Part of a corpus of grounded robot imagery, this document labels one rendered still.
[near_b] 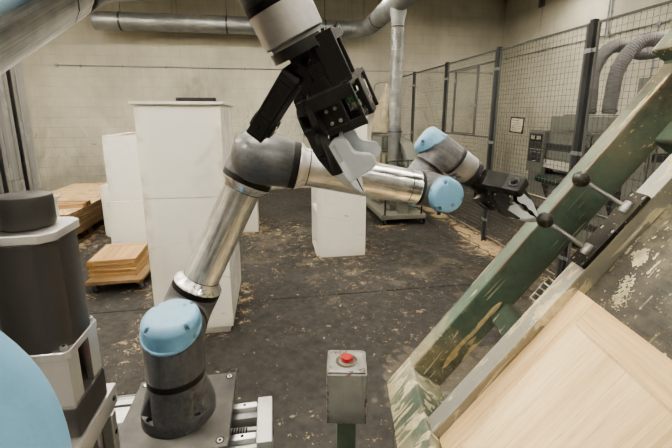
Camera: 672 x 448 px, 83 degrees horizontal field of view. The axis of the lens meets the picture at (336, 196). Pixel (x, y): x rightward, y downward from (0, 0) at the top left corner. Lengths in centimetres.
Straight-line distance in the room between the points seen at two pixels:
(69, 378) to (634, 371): 86
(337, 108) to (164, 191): 253
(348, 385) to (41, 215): 93
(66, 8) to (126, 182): 447
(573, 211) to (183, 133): 236
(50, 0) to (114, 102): 885
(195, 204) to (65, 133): 687
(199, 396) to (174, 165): 214
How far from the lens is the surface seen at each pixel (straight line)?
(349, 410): 130
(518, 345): 103
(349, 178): 51
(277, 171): 74
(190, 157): 286
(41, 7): 36
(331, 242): 457
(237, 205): 89
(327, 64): 46
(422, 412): 117
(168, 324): 86
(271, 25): 46
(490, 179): 100
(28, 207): 58
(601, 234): 103
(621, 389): 87
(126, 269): 426
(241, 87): 870
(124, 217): 489
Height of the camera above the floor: 167
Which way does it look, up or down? 12 degrees down
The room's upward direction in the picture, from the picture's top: straight up
